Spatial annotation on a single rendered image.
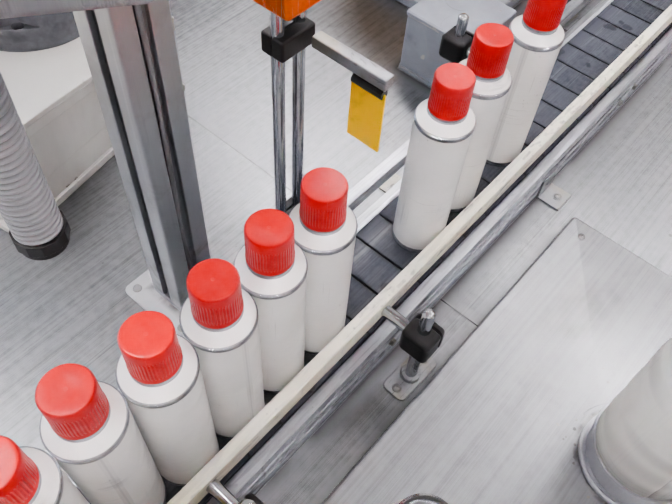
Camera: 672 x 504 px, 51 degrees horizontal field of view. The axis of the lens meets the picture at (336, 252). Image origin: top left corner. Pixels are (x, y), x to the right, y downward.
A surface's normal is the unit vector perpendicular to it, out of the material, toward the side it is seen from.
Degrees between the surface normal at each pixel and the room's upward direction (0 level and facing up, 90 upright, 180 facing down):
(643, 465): 89
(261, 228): 3
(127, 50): 90
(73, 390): 3
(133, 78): 90
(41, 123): 88
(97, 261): 0
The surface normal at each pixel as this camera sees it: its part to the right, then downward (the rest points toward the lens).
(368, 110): -0.66, 0.60
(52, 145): 0.86, 0.44
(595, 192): 0.05, -0.57
